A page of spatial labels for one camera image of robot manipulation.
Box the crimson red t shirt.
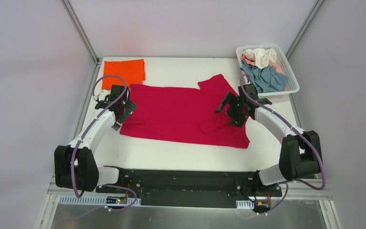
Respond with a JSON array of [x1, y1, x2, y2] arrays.
[[120, 74, 250, 149]]

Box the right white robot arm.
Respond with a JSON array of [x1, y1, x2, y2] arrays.
[[216, 84, 324, 196]]

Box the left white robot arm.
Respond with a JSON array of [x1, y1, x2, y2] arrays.
[[54, 85, 137, 195]]

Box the folded orange t shirt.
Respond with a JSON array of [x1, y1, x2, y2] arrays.
[[103, 59, 146, 87]]

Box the grey blue t shirt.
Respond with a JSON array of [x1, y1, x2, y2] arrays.
[[240, 60, 289, 93]]

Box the light pink t shirt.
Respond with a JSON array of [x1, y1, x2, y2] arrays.
[[240, 54, 284, 74]]

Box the cream white t shirt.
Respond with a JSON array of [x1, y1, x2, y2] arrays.
[[241, 48, 277, 69]]

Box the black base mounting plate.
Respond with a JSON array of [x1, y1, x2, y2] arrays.
[[80, 167, 284, 209]]

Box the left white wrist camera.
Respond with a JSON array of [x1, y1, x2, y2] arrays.
[[94, 90, 110, 102]]

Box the left aluminium frame rail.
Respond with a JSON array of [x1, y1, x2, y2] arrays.
[[61, 0, 102, 173]]

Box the aluminium frame rail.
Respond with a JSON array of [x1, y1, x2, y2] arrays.
[[285, 0, 326, 60], [61, 0, 102, 173]]

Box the right white cable duct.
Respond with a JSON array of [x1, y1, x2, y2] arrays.
[[236, 200, 254, 209]]

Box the white cable duct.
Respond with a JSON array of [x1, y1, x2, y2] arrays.
[[236, 200, 254, 209], [59, 195, 141, 207]]

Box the left white cable duct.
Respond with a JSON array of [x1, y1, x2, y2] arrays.
[[59, 195, 141, 207]]

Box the right aluminium frame rail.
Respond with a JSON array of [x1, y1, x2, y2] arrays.
[[285, 0, 326, 60]]

